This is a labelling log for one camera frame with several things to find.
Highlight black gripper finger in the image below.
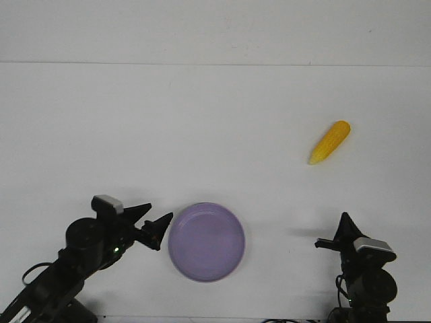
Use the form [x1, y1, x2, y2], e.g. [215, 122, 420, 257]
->
[121, 203, 152, 229]
[143, 213, 174, 251]
[333, 212, 366, 250]

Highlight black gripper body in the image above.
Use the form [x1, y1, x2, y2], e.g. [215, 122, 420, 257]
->
[107, 217, 146, 262]
[314, 238, 384, 269]

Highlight purple round plate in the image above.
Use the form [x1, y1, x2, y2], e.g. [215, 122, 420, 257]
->
[168, 202, 246, 283]

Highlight yellow corn cob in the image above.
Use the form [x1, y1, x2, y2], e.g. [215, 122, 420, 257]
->
[307, 120, 351, 166]

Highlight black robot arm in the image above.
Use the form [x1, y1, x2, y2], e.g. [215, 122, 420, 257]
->
[314, 212, 398, 322]
[1, 195, 173, 322]

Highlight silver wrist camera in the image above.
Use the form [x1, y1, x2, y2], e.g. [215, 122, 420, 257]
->
[91, 194, 124, 215]
[353, 237, 397, 262]

